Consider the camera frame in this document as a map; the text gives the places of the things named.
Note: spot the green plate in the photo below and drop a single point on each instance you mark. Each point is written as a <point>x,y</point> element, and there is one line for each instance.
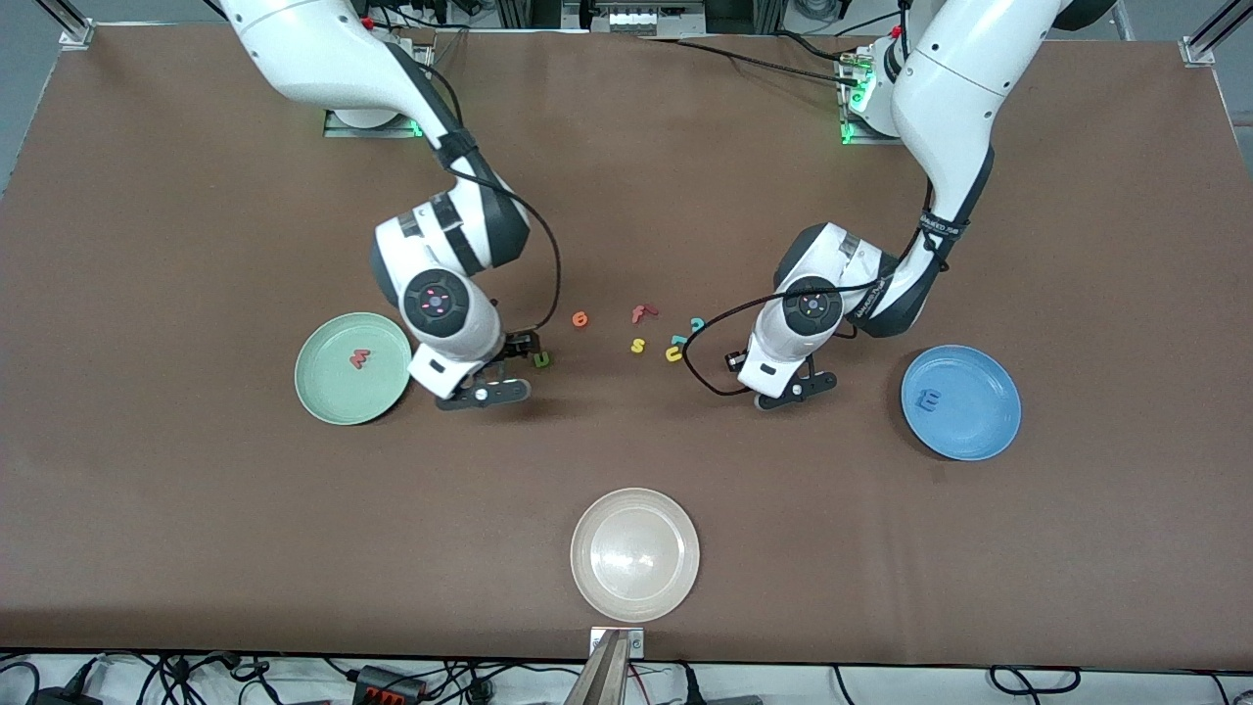
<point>333,392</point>

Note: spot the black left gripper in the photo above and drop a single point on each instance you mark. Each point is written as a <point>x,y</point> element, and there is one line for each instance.
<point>736,367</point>

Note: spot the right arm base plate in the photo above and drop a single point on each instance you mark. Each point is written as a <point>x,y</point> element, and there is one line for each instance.
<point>333,133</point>

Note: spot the blue plate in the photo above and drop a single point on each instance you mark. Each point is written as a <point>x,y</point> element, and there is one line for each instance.
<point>979,421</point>

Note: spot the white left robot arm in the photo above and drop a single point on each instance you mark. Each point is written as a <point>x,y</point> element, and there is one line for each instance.
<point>950,88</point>

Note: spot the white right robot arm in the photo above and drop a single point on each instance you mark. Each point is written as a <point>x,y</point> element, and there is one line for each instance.
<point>323,49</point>

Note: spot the black power adapter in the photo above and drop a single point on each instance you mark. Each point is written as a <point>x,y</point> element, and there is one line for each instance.
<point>59,697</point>

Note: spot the black red power strip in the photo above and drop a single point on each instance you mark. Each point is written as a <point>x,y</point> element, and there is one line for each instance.
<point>387,685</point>

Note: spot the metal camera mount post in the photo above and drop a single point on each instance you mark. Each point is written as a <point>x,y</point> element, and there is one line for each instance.
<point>602,676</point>

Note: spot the blue foam letter m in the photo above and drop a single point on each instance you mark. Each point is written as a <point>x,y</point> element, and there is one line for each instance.
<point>922,399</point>

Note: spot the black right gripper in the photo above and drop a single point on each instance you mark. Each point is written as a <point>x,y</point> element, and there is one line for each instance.
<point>518,345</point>

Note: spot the red foam letter w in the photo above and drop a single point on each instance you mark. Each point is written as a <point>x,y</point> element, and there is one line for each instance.
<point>360,362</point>

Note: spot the grey electronics box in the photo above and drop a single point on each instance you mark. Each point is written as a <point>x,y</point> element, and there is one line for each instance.
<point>636,20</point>

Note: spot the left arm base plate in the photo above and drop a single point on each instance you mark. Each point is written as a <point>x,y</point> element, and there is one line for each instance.
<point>861,141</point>

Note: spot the beige plate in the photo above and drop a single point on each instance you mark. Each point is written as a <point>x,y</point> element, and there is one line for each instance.
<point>636,587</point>

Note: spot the red foam letter f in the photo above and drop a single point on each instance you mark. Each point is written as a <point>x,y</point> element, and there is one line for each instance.
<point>638,315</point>

